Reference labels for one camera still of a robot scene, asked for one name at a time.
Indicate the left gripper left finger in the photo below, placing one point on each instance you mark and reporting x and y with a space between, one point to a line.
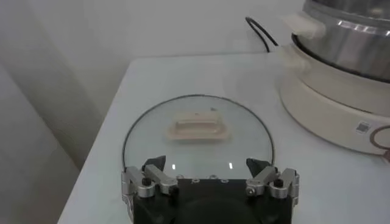
158 179

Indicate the stainless steel steamer basket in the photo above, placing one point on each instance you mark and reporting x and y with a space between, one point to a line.
350 45

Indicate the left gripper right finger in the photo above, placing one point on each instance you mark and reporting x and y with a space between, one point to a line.
265 179

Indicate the cream electric cooker base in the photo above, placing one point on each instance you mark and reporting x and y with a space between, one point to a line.
320 106

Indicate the round glass pot lid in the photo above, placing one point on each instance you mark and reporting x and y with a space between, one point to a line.
152 137

